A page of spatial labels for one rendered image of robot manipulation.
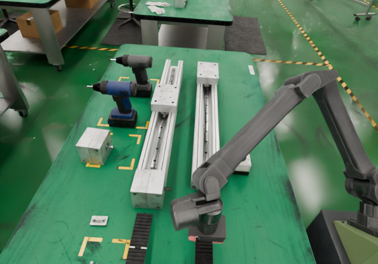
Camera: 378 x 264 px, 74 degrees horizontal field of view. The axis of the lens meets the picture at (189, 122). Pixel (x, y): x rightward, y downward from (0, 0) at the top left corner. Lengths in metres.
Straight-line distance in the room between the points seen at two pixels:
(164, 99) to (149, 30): 1.55
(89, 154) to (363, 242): 0.92
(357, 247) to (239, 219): 0.34
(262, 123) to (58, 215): 0.70
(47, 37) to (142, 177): 2.46
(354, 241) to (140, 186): 0.66
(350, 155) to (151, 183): 0.61
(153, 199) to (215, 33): 1.97
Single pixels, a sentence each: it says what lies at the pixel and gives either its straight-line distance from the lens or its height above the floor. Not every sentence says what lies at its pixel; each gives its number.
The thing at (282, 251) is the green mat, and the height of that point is 0.78.
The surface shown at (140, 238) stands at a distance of 0.82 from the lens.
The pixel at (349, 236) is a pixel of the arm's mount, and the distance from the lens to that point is 0.96.
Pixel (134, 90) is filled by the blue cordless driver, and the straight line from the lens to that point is 1.03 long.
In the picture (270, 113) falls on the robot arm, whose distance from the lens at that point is 0.69.
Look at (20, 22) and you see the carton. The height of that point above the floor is 0.41.
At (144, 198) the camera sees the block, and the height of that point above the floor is 0.84.
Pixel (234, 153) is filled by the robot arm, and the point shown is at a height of 1.09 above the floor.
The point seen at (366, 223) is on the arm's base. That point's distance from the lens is 0.95.
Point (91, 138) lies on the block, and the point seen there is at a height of 0.87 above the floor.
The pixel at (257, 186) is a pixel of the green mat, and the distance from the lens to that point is 0.99.
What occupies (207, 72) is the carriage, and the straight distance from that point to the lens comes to 1.31.
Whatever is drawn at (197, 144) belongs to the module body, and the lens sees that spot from 0.96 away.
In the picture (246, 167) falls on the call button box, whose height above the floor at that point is 0.83.
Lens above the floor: 1.56
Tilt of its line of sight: 42 degrees down
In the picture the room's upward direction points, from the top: 4 degrees clockwise
